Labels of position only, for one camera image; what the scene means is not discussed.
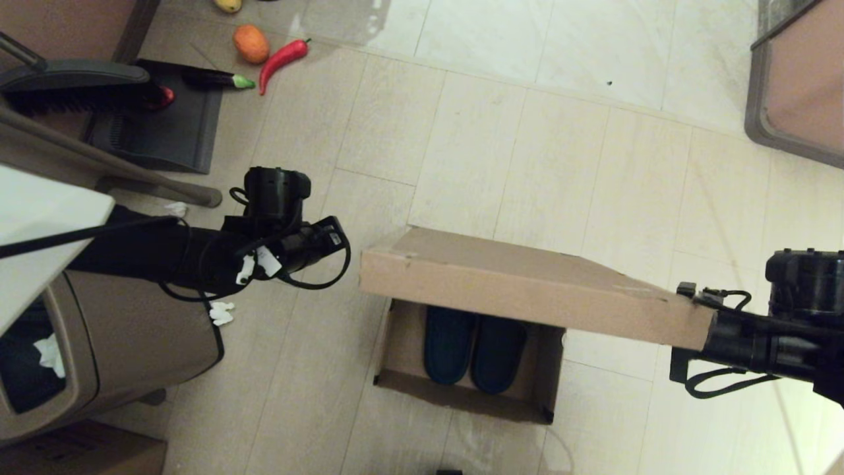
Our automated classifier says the red chili pepper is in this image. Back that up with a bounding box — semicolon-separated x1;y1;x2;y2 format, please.
259;38;312;97

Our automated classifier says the dark grey dustpan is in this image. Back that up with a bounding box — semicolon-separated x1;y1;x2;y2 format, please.
84;59;224;175

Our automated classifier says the brown cardboard shoe box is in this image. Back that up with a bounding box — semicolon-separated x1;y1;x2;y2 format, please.
359;226;717;425

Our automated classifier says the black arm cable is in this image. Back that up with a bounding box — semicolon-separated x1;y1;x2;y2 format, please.
684;287;782;400
0;214;351;304

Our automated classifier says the black broom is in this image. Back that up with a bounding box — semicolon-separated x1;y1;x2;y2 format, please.
0;32;162;118

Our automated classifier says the orange toy fruit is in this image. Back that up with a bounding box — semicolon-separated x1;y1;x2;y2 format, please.
233;25;271;65

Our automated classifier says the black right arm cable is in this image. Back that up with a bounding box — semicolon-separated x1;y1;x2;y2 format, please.
684;287;782;400

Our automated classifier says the dark blue slipper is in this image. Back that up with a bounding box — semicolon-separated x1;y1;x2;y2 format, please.
424;305;477;385
470;315;528;395

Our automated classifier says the toy eggplant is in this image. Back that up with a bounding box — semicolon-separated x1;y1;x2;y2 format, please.
181;69;256;90

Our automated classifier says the closed brown cardboard carton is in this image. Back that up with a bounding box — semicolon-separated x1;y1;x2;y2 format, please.
0;420;169;475

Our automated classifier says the brown trash bin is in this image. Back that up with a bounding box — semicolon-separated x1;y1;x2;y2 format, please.
0;270;225;441

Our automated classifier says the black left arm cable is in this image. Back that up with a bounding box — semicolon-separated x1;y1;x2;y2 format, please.
0;214;351;304

